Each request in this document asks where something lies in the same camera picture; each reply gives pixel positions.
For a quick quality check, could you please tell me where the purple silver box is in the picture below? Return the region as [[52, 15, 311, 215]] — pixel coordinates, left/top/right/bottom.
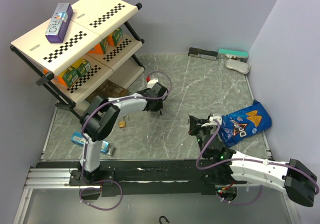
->
[[45, 3, 73, 44]]

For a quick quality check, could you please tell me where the grey oval case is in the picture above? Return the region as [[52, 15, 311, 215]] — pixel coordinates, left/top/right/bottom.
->
[[225, 59, 251, 75]]

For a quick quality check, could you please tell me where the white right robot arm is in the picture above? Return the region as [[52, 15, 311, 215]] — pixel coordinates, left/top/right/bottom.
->
[[188, 115, 320, 207]]

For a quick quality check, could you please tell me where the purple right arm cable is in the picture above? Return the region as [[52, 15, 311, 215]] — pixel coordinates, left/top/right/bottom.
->
[[195, 118, 320, 197]]

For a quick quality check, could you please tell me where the black hook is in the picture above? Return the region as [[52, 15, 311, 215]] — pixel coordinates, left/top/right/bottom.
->
[[158, 215, 170, 224]]

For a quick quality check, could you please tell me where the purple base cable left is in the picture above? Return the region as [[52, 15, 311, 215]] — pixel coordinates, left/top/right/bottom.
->
[[78, 179, 124, 212]]

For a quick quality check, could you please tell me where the blue Doritos chip bag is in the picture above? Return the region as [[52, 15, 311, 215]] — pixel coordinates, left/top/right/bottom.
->
[[218, 100, 272, 148]]

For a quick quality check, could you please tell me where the black rectangular box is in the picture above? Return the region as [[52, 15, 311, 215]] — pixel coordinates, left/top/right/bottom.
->
[[188, 47, 218, 61]]

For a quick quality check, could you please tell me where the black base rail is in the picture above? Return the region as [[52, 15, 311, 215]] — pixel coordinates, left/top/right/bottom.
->
[[24, 159, 244, 197]]

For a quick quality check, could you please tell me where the brown foil pouch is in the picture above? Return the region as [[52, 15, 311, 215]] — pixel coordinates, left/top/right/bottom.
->
[[85, 79, 129, 103]]

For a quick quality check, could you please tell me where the white checkered shelf rack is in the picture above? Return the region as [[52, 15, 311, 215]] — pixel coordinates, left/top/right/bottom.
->
[[10, 0, 145, 117]]

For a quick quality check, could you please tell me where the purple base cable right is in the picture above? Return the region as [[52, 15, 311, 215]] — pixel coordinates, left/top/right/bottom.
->
[[219, 183, 263, 208]]

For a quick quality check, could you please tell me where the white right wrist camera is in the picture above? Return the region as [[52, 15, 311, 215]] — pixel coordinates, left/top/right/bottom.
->
[[201, 113, 222, 127]]

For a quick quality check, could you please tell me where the teal white box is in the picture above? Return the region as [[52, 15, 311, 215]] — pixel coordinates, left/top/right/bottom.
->
[[217, 48, 249, 62]]

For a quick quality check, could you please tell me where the blue toothpaste box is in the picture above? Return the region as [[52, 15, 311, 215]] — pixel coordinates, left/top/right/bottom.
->
[[70, 131, 116, 156]]

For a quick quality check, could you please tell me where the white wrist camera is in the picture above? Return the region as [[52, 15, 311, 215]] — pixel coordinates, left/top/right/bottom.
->
[[146, 76, 159, 89], [201, 113, 222, 127]]

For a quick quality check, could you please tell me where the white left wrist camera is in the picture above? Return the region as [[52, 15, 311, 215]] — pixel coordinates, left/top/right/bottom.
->
[[146, 76, 159, 89]]

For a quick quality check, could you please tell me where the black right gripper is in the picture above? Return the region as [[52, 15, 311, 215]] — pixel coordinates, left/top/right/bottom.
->
[[188, 115, 215, 158]]

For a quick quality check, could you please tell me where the brass padlock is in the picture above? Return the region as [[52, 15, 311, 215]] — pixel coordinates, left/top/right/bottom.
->
[[118, 115, 130, 131]]

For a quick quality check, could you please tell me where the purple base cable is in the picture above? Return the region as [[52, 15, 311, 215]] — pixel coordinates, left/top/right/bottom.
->
[[78, 179, 124, 212], [219, 183, 263, 208]]

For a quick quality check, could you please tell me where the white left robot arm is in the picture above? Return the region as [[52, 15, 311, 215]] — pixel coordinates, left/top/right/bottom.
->
[[80, 82, 170, 185]]

